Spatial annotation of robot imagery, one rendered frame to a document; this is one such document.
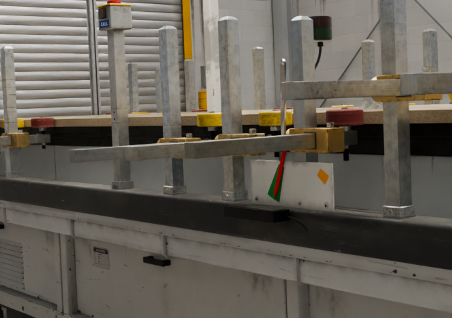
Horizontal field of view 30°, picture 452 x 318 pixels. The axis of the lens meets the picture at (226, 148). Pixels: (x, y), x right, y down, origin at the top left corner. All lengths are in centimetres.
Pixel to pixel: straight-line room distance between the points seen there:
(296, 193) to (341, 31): 989
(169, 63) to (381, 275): 82
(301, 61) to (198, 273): 98
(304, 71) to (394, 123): 27
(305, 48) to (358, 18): 966
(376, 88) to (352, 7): 1004
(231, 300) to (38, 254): 125
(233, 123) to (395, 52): 52
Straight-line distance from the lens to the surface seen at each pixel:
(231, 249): 205
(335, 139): 174
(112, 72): 240
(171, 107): 218
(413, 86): 120
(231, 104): 197
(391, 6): 162
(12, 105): 306
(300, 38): 179
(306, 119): 178
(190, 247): 219
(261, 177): 189
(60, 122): 304
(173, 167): 218
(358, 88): 148
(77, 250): 322
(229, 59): 197
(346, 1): 1162
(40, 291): 355
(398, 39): 162
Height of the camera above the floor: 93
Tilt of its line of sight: 3 degrees down
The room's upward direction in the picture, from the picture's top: 2 degrees counter-clockwise
